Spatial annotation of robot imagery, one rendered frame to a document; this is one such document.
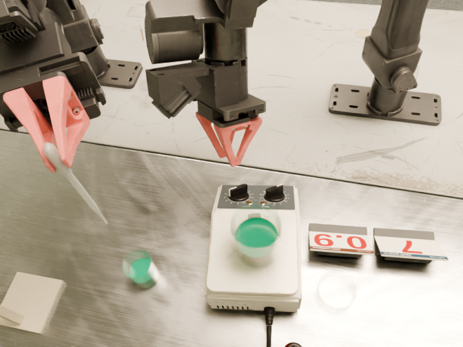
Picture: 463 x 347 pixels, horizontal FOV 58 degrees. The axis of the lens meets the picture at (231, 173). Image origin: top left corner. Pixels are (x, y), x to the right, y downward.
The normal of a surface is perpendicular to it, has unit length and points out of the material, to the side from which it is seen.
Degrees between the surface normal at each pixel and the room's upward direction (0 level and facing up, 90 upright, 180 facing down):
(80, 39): 83
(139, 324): 0
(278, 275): 0
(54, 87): 23
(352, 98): 0
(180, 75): 67
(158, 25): 91
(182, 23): 91
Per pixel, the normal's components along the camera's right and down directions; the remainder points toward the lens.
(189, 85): 0.51, 0.40
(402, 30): 0.24, 0.74
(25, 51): -0.07, -0.52
